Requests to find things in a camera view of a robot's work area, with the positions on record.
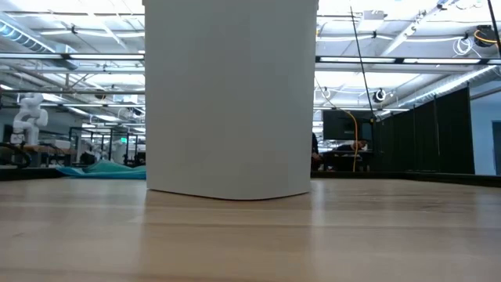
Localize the teal cloth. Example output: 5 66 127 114
56 159 147 180

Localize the black monitor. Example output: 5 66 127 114
323 109 373 141

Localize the black partition wall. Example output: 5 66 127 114
371 86 475 175

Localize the long ceiling light fixture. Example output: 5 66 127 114
0 52 146 61
315 56 501 66

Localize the wooden top workbench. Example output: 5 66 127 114
0 143 77 168

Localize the black office desk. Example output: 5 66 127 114
320 150 373 172

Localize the black metal frame rack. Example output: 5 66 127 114
68 125 146 168

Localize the black curved hose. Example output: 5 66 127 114
0 141 32 168

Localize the person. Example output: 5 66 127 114
335 139 369 154
312 132 324 172

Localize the black yellow cable reel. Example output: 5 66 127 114
467 23 499 48

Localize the yellow hanging cable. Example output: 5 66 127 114
343 110 360 172

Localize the white plastic trash bin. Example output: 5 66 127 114
142 0 319 201

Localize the black hanging cable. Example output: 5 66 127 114
349 6 377 118

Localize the grey ceiling air duct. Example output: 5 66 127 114
0 11 79 71

